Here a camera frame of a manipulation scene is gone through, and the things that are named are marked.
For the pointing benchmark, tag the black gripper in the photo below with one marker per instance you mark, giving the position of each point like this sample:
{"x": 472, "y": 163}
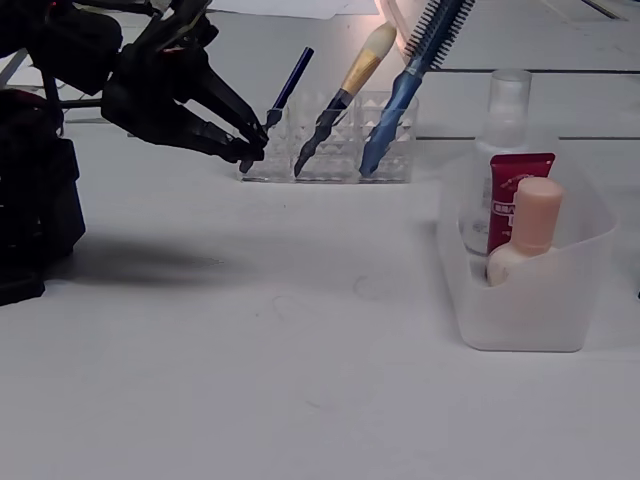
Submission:
{"x": 186, "y": 95}

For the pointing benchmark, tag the makeup brush with gold ferrule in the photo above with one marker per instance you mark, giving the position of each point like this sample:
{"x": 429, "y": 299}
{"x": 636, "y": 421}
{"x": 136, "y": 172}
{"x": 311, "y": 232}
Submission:
{"x": 362, "y": 62}

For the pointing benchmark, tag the pink lotion bottle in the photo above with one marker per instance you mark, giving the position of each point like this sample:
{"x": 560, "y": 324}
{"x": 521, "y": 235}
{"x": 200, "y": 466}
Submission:
{"x": 537, "y": 215}

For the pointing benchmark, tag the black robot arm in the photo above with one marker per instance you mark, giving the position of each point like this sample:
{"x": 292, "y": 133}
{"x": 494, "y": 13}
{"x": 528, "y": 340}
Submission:
{"x": 30, "y": 200}

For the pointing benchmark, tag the clear spray bottle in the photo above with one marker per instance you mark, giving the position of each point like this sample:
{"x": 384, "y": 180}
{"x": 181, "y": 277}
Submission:
{"x": 510, "y": 100}

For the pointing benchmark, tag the dark blue eyeliner pencil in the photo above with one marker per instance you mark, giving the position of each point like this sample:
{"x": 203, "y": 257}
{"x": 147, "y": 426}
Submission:
{"x": 295, "y": 77}

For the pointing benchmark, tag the clear acrylic organizer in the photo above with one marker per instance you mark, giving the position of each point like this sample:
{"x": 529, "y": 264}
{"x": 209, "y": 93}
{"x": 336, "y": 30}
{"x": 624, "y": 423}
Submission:
{"x": 340, "y": 150}

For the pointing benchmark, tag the blue round hairbrush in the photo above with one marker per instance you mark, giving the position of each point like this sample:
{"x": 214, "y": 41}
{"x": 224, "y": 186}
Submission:
{"x": 407, "y": 85}

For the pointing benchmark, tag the pale pink curved band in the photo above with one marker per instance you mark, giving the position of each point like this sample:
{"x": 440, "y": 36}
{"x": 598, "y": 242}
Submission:
{"x": 387, "y": 17}

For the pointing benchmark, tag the red hand cream tube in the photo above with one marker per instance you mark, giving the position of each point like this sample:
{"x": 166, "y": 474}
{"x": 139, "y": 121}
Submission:
{"x": 505, "y": 180}

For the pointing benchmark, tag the translucent plastic bin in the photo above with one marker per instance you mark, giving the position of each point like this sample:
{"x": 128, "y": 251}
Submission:
{"x": 525, "y": 310}

